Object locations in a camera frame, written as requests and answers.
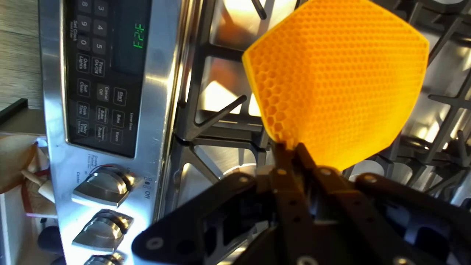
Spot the orange hexagonal honeycomb placemat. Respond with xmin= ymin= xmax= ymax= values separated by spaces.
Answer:
xmin=242 ymin=0 xmax=432 ymax=174

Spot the silver stove knob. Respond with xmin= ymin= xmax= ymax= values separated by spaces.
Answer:
xmin=73 ymin=209 xmax=136 ymax=252
xmin=71 ymin=164 xmax=140 ymax=208
xmin=83 ymin=250 xmax=126 ymax=265

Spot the stainless gas stove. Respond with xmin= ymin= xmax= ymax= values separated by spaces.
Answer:
xmin=37 ymin=0 xmax=471 ymax=265

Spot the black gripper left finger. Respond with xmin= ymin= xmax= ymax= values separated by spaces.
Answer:
xmin=132 ymin=141 xmax=321 ymax=265

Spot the black oven control panel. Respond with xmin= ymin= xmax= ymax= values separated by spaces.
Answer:
xmin=62 ymin=0 xmax=154 ymax=159

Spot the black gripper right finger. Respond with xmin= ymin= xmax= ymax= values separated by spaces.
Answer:
xmin=293 ymin=141 xmax=471 ymax=265

